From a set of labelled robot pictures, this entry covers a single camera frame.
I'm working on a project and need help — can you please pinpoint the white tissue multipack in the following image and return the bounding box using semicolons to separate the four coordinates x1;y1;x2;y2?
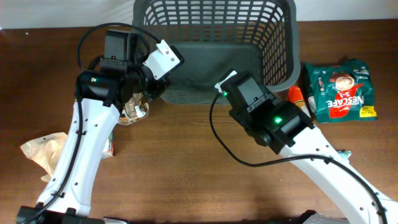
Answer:
101;132;114;159

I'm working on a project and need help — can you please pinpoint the green Nescafe coffee bag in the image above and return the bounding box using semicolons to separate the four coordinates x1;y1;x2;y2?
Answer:
304;59;377;123

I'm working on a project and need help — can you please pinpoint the grey plastic basket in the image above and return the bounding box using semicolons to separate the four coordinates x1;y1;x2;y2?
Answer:
132;0;300;104

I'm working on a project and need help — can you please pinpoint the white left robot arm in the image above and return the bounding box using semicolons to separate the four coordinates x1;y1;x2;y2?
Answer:
26;30;184;222

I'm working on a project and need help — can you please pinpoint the brown white snack wrapper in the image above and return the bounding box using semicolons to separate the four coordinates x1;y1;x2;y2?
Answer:
118;93;149;126

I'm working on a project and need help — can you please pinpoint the orange spaghetti packet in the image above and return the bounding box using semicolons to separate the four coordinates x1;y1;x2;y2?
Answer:
288;86;311;118

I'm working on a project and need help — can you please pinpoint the small white green packet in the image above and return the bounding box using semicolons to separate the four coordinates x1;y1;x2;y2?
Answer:
337;150;352;160

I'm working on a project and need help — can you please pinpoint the crumpled beige paper bag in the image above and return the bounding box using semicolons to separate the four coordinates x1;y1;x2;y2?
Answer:
20;132;67;182

